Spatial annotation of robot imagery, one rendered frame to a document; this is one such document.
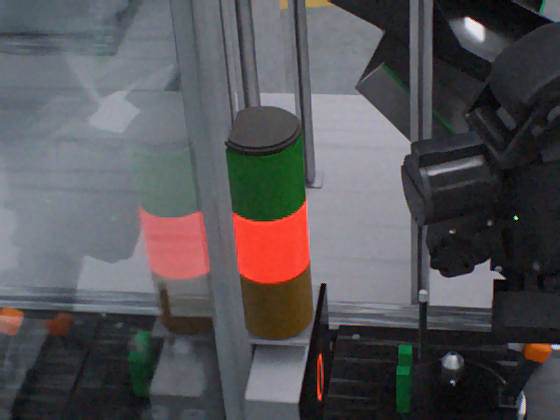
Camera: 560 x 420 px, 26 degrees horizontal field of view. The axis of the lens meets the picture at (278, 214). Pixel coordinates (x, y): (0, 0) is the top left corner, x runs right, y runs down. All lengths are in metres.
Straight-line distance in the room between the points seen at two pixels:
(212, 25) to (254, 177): 0.10
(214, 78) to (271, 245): 0.12
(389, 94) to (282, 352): 0.44
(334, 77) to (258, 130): 2.83
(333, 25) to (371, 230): 2.33
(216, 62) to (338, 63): 2.93
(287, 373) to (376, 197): 0.81
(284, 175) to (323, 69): 2.87
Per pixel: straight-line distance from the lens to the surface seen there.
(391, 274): 1.48
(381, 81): 1.20
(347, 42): 3.73
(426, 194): 0.91
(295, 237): 0.76
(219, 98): 0.71
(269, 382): 0.81
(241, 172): 0.72
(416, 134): 1.18
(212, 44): 0.69
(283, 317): 0.79
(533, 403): 1.17
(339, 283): 1.46
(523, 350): 1.09
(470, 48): 1.20
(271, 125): 0.73
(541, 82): 0.89
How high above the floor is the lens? 1.81
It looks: 37 degrees down
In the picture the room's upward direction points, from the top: 5 degrees counter-clockwise
